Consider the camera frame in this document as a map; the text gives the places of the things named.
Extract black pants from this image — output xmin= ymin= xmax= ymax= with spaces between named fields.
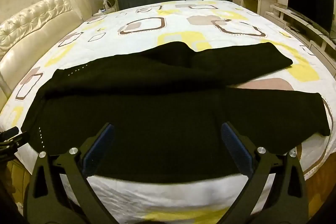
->
xmin=21 ymin=42 xmax=330 ymax=184

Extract cream tufted leather headboard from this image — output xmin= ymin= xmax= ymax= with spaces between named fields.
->
xmin=1 ymin=0 xmax=92 ymax=107

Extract white desk fan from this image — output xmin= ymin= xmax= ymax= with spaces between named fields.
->
xmin=103 ymin=0 xmax=116 ymax=12

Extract patterned white bed sheet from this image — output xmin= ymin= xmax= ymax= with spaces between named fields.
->
xmin=1 ymin=1 xmax=335 ymax=223

